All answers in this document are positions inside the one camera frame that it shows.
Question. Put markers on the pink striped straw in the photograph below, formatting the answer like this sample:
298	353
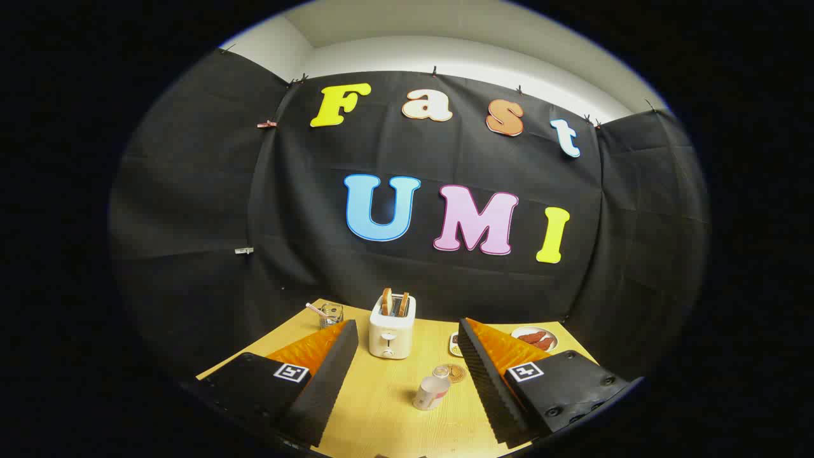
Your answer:
315	310

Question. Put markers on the white round plate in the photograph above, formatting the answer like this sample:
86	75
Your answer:
518	332

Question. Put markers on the white divided bean tray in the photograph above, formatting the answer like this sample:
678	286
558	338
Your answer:
455	344

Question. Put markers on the round cork coaster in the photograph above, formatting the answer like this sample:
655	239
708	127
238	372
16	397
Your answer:
456	373

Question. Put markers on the wooden table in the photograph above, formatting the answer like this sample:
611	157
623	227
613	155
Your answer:
381	407

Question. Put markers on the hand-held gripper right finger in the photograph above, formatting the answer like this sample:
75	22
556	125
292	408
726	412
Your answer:
486	381

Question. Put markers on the black backdrop cloth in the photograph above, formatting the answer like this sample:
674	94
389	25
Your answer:
191	191

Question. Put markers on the metal mesh holder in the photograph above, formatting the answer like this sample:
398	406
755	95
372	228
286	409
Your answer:
332	316

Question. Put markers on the clear plastic juice bottle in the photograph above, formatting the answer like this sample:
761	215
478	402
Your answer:
430	393

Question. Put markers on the toast slice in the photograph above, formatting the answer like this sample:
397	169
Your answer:
404	304
386	301

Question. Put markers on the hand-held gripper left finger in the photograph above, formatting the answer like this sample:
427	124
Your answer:
331	381

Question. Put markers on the red heart-shaped meat piece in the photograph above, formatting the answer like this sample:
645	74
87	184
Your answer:
533	336
545	344

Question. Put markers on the white toaster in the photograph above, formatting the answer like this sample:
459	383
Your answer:
391	334

